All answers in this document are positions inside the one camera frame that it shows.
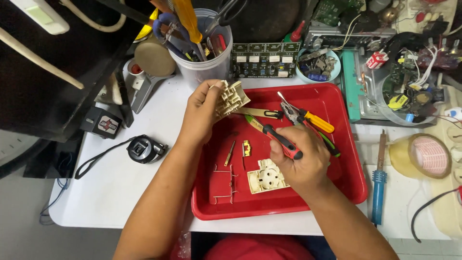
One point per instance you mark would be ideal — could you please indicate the person's right hand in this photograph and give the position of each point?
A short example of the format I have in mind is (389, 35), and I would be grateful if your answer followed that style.
(306, 162)

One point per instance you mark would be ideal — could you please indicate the person's left hand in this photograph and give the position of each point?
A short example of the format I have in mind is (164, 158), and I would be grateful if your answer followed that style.
(196, 112)

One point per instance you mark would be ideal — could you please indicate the person's left fingers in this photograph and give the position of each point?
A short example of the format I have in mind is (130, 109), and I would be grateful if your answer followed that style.
(213, 90)

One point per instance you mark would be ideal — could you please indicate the cream plastic socket housing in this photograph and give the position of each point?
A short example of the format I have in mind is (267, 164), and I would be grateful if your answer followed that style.
(232, 97)

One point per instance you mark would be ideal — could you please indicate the clear plastic tool container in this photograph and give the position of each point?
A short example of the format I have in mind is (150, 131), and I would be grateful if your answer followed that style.
(207, 70)

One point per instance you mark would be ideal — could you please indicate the cream utility knife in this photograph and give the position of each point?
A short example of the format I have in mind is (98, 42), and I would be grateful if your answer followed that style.
(256, 112)

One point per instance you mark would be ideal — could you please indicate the green amplifier circuit board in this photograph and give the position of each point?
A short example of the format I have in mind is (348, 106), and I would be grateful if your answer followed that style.
(265, 61)

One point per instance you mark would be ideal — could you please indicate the thin brass strip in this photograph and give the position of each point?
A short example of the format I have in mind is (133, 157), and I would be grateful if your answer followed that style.
(229, 153)

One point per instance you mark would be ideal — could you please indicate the brown round disc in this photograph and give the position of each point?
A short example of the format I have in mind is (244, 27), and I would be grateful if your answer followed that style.
(155, 57)

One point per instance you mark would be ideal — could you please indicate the small brass contact piece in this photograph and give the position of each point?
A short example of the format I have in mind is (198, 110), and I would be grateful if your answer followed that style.
(247, 148)

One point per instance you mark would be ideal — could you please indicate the grey metal stand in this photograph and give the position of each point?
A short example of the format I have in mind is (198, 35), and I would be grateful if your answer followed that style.
(144, 90)

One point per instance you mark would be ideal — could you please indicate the green bottle with red cap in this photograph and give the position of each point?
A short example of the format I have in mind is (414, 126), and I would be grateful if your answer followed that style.
(296, 31)

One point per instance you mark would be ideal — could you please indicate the cream socket cover plate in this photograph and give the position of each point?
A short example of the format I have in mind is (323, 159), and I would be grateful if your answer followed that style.
(265, 178)

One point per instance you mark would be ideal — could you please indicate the light blue bowl of components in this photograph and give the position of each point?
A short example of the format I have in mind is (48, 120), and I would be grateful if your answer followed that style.
(317, 66)

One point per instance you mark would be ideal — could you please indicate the black power adapter box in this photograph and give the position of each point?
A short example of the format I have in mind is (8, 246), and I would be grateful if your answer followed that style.
(103, 122)

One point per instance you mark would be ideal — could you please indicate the red plastic tray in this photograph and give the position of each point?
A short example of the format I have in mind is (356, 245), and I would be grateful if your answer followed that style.
(332, 108)

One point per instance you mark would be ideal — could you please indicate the teal metal chassis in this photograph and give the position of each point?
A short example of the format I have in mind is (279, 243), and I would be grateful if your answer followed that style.
(350, 83)

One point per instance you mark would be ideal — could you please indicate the grey car radio unit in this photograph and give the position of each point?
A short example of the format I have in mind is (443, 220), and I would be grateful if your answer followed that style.
(346, 36)

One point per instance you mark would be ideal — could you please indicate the person's red clothing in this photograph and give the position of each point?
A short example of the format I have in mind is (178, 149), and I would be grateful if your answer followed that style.
(256, 249)

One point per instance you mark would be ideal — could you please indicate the pale wooden stick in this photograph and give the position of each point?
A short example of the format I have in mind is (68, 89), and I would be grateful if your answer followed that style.
(39, 59)

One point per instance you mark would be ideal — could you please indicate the clear tub of electronic parts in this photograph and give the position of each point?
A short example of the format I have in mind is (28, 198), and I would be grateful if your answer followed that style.
(411, 90)

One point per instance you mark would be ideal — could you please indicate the clear packing tape roll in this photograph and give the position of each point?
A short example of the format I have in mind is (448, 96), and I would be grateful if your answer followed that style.
(429, 156)

